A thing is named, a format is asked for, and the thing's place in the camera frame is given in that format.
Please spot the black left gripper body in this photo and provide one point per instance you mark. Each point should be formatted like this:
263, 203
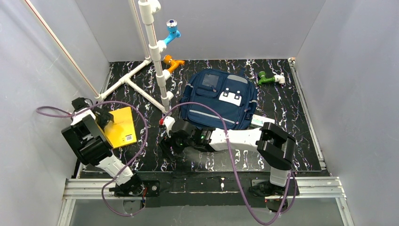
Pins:
104, 117

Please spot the yellow book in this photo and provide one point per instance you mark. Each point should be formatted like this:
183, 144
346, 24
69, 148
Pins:
121, 132

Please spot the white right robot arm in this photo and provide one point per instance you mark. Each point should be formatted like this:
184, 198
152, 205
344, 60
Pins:
275, 145

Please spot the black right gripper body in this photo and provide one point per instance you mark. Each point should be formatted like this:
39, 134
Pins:
174, 139

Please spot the orange tap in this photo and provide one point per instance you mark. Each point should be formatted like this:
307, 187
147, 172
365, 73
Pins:
173, 63

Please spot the green tap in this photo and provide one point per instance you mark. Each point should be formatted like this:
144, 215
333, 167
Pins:
262, 79

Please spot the white PVC pipe stand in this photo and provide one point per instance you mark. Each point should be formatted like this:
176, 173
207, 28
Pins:
142, 12

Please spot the navy blue student backpack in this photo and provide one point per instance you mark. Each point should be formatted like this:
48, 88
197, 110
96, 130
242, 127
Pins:
214, 98

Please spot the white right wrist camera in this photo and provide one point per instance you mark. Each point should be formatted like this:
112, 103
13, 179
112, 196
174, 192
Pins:
167, 123

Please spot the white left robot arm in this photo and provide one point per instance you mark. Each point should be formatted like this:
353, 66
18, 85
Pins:
86, 137

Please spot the blue tap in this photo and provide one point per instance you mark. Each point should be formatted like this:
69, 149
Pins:
173, 31

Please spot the small card box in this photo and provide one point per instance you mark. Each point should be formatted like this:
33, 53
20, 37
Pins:
259, 121

